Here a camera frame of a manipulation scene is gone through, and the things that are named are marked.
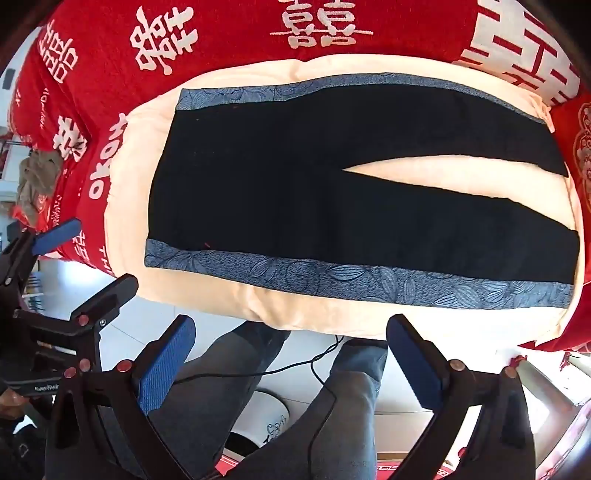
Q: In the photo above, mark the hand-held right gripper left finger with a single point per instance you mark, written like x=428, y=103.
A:
x=164, y=369

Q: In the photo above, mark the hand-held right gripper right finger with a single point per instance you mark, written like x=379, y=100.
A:
x=415, y=369

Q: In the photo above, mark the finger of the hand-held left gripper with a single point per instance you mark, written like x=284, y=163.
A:
x=57, y=234
x=108, y=297

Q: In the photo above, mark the black pants with blue trim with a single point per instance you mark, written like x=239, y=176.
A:
x=277, y=203

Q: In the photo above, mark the grey-brown crumpled cloth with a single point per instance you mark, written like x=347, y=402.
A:
x=37, y=180

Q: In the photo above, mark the person's right leg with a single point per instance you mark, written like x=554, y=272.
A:
x=341, y=415

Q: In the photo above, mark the white round container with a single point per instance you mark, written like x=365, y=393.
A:
x=263, y=415

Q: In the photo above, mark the silver metal object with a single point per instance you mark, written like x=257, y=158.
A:
x=540, y=383

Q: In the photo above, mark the red printed blanket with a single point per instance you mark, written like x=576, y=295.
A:
x=221, y=32

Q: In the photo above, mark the red patterned pillow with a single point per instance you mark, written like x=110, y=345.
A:
x=577, y=152

